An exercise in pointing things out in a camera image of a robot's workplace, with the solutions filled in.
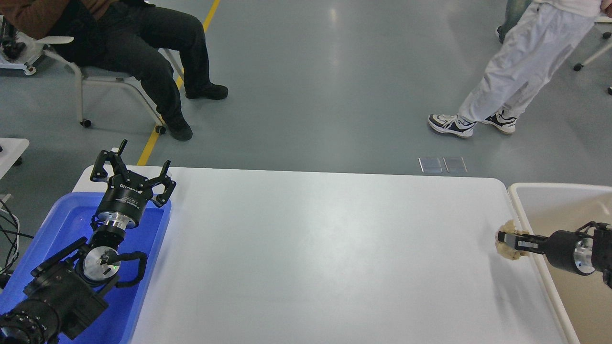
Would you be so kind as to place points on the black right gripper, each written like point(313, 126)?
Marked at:
point(565, 250)

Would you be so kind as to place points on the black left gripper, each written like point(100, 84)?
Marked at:
point(125, 197)

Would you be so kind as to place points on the brown paper ball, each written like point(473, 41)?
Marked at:
point(505, 251)

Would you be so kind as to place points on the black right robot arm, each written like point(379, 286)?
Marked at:
point(602, 249)

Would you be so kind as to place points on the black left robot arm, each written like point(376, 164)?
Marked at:
point(68, 289)

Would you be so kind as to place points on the beige plastic bin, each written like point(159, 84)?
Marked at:
point(583, 303)

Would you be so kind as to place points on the right metal floor plate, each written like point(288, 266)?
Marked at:
point(455, 164)

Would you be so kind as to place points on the metal floor plate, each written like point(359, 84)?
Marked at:
point(455, 164)
point(431, 164)

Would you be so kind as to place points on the white rolling chair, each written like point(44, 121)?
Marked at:
point(93, 76)

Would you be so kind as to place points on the white side table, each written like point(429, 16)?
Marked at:
point(12, 150)

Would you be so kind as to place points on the left metal floor plate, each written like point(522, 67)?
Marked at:
point(431, 164)

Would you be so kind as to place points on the seated person dark trousers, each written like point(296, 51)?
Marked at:
point(126, 36)

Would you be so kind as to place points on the white cart base left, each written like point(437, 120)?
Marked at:
point(18, 51)

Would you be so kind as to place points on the person in white trousers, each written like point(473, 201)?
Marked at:
point(532, 51)

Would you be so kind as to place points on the person in faded jeans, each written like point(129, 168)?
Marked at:
point(513, 12)

